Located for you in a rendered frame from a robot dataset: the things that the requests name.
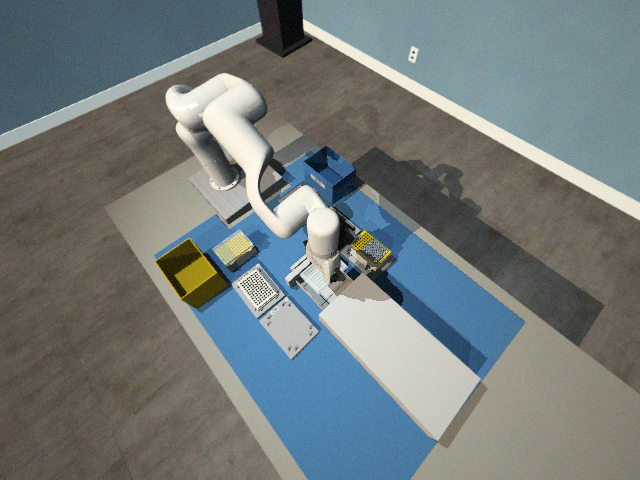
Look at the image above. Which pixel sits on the blue open-top bin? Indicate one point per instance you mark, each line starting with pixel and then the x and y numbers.
pixel 330 174

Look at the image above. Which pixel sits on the yellow open-top bin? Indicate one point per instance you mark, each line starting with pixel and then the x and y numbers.
pixel 190 273

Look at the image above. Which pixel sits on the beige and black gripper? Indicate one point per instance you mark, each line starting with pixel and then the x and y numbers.
pixel 326 266

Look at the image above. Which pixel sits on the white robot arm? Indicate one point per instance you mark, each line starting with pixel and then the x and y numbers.
pixel 230 118

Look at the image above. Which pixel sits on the blue bench mat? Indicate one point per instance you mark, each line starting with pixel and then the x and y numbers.
pixel 335 420

